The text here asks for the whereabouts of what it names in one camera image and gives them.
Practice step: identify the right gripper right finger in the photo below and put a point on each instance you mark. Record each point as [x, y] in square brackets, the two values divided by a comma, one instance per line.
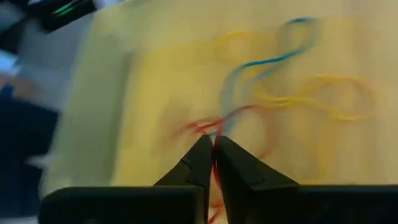
[264, 202]

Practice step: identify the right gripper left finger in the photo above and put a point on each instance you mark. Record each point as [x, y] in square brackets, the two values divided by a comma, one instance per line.
[180, 202]

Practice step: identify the red rubber band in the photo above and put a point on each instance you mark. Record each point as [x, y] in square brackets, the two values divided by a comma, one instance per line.
[205, 125]

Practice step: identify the yellow rubber band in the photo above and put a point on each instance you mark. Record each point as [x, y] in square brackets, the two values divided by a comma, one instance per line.
[236, 35]
[311, 101]

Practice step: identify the yellow translucent plastic bin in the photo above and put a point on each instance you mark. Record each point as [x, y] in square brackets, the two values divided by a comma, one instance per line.
[155, 77]

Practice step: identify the teal rubber band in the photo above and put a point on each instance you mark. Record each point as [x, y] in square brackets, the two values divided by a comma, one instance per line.
[267, 60]

